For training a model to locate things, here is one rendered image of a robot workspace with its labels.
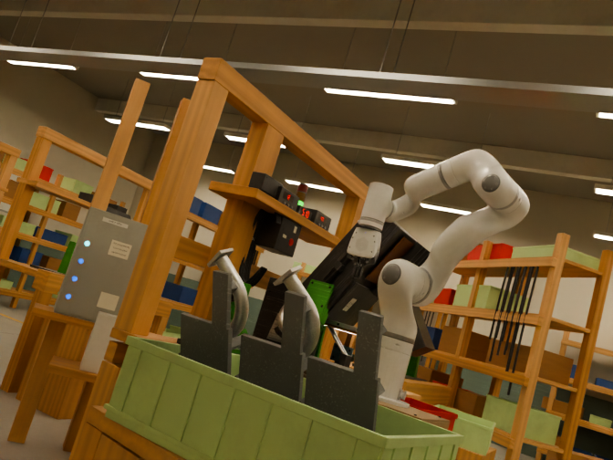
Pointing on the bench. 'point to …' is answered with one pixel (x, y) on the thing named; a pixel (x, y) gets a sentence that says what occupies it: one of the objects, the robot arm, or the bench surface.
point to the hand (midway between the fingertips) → (357, 272)
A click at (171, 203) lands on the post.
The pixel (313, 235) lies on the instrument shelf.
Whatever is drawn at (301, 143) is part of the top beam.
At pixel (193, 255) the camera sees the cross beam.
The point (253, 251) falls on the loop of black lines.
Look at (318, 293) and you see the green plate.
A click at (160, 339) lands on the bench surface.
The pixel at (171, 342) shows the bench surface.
